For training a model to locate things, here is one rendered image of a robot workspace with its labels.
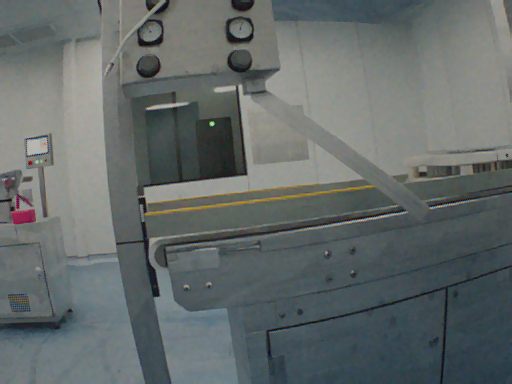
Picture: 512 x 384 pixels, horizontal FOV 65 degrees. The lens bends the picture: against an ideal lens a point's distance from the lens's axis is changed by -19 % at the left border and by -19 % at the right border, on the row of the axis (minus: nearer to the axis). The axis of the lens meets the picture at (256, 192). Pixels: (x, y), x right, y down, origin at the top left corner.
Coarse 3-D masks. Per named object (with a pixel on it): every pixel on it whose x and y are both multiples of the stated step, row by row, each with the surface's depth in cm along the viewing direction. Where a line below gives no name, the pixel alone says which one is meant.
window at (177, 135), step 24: (144, 96) 562; (168, 96) 567; (192, 96) 572; (216, 96) 576; (144, 120) 564; (168, 120) 568; (192, 120) 573; (216, 120) 577; (240, 120) 581; (144, 144) 565; (168, 144) 569; (192, 144) 574; (216, 144) 578; (240, 144) 583; (144, 168) 566; (168, 168) 571; (192, 168) 575; (216, 168) 579; (240, 168) 584
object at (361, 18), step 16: (272, 0) 87; (288, 0) 87; (304, 0) 88; (320, 0) 88; (336, 0) 88; (352, 0) 88; (368, 0) 88; (384, 0) 88; (400, 0) 88; (416, 0) 87; (288, 16) 99; (304, 16) 99; (320, 16) 100; (336, 16) 100; (352, 16) 100; (368, 16) 100; (384, 16) 100
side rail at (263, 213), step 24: (360, 192) 70; (432, 192) 73; (456, 192) 74; (168, 216) 64; (192, 216) 65; (216, 216) 66; (240, 216) 66; (264, 216) 67; (288, 216) 68; (312, 216) 68
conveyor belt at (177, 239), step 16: (480, 192) 77; (496, 192) 78; (384, 208) 73; (400, 208) 73; (272, 224) 70; (288, 224) 69; (304, 224) 70; (160, 240) 66; (176, 240) 66; (192, 240) 67
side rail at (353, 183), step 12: (348, 180) 98; (360, 180) 99; (396, 180) 101; (252, 192) 94; (264, 192) 95; (276, 192) 95; (288, 192) 96; (300, 192) 96; (312, 192) 97; (156, 204) 90; (168, 204) 91; (180, 204) 91; (192, 204) 92; (204, 204) 92; (216, 204) 93
